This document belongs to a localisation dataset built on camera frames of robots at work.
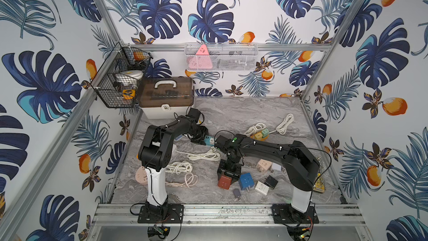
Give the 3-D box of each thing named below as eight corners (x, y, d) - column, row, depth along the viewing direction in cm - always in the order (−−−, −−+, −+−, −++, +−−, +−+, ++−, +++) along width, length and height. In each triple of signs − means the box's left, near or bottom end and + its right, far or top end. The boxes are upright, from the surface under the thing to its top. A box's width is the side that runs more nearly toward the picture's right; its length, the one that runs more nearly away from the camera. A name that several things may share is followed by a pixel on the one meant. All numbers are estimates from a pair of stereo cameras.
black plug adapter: (263, 183, 85) (265, 181, 83) (267, 176, 87) (269, 174, 85) (273, 189, 83) (274, 188, 81) (277, 182, 85) (278, 180, 83)
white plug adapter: (254, 189, 83) (255, 188, 81) (257, 182, 85) (258, 180, 83) (265, 196, 81) (266, 194, 79) (268, 188, 83) (269, 186, 81)
